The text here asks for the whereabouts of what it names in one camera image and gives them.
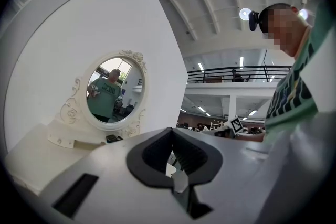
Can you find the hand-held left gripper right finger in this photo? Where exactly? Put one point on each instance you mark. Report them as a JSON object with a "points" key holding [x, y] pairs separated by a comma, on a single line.
{"points": [[210, 165]]}

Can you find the person's right forearm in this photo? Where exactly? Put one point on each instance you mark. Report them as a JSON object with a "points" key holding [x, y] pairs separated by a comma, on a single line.
{"points": [[252, 137]]}

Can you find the small grey-lidded makeup case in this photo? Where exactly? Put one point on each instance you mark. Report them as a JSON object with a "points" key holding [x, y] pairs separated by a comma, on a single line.
{"points": [[110, 138]]}

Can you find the small black makeup item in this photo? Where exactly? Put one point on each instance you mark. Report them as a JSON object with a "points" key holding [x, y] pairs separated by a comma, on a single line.
{"points": [[120, 138]]}

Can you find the oval white ornate mirror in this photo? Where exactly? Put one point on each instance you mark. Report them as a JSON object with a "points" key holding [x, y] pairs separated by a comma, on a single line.
{"points": [[115, 91]]}

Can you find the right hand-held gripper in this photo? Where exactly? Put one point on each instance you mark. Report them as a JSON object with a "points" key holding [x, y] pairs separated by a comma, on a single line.
{"points": [[235, 126]]}

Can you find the black head-worn camera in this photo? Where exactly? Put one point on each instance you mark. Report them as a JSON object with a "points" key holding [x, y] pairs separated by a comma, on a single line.
{"points": [[254, 21]]}

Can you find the round white ceiling lamp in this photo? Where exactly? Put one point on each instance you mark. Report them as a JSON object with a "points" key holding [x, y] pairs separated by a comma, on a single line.
{"points": [[245, 13], [304, 14]]}

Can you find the person's green printed shirt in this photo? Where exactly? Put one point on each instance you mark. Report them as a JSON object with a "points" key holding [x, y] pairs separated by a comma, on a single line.
{"points": [[294, 91]]}

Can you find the black balcony railing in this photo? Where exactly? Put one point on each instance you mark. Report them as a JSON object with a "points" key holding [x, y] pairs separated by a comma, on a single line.
{"points": [[236, 74]]}

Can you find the person's head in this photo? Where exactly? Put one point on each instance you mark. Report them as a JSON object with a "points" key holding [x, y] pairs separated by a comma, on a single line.
{"points": [[283, 29]]}

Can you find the white vanity table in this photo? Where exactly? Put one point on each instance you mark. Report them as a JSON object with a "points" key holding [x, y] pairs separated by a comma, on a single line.
{"points": [[34, 157]]}

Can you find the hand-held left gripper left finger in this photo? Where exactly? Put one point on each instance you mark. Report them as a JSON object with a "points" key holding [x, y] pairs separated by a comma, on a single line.
{"points": [[136, 162]]}

